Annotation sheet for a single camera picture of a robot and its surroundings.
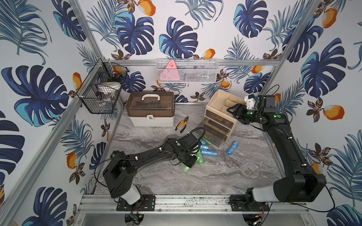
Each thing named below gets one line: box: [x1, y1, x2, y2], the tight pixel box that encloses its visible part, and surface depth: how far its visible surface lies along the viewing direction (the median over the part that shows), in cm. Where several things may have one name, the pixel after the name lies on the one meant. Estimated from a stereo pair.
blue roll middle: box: [200, 144, 209, 150], surface depth 94 cm
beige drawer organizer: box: [204, 89, 246, 142], surface depth 89 cm
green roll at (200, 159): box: [195, 148, 205, 166], surface depth 91 cm
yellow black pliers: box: [174, 115, 190, 134], surface depth 109 cm
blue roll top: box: [199, 139, 206, 147], surface depth 97 cm
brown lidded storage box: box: [125, 90, 175, 128], surface depth 99 cm
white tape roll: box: [97, 81, 122, 93], surface depth 82 cm
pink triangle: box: [157, 59, 181, 81], surface depth 92 cm
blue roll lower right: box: [201, 149, 218, 157], surface depth 92 cm
